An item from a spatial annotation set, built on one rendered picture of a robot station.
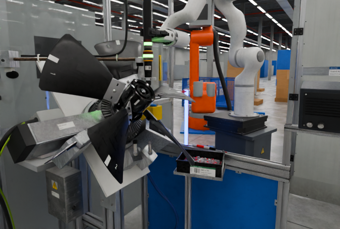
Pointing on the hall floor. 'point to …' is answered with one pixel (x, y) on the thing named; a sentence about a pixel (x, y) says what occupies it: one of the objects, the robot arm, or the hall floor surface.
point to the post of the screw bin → (187, 202)
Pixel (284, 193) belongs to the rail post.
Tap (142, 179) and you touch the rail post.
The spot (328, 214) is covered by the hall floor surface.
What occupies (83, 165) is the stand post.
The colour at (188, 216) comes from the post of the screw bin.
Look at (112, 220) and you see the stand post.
